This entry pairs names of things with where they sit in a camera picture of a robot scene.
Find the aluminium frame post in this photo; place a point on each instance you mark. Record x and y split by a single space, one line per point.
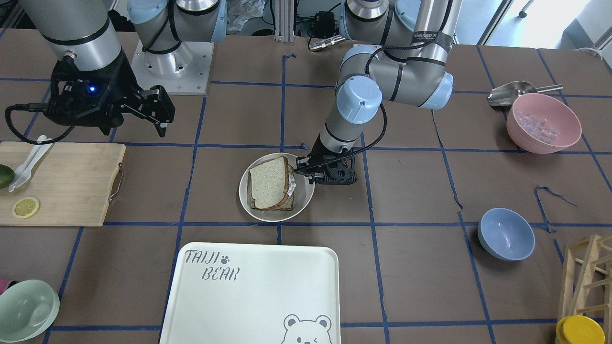
284 20

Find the round white plate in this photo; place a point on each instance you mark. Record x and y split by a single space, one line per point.
292 206

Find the wooden cutting board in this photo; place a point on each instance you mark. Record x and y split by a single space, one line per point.
72 181

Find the blue bowl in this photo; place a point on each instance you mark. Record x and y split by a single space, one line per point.
506 235

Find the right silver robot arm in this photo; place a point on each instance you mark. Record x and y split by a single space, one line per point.
84 27

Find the bottom toast slice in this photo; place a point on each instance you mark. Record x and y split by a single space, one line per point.
286 203

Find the green avocado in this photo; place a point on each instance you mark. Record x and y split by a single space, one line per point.
7 176

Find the lemon half slice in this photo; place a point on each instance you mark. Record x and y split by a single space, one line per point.
26 207

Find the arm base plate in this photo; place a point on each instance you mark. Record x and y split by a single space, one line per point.
182 72

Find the fried egg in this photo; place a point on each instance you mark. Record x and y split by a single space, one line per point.
292 184

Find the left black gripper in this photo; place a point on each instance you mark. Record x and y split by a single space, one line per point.
317 157

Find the bread slice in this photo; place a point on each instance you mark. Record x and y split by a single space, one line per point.
267 184

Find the pink bowl with ice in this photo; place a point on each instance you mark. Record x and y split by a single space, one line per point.
542 124

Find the green bowl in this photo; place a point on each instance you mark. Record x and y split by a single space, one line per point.
26 310

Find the metal scoop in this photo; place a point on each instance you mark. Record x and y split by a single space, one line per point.
505 95

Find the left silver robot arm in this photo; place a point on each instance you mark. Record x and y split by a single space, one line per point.
401 59

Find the white bear tray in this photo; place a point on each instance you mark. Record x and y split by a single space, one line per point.
224 293

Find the wooden rack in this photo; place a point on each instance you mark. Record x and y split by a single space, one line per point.
586 278

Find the pink cloth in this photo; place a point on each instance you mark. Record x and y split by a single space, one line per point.
5 284

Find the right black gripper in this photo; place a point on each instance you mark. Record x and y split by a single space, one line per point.
125 81

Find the yellow lid container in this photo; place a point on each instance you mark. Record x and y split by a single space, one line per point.
579 329

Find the white plastic knife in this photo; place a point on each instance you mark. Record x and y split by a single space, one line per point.
31 160

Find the white plastic spoon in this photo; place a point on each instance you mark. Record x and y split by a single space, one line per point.
24 174

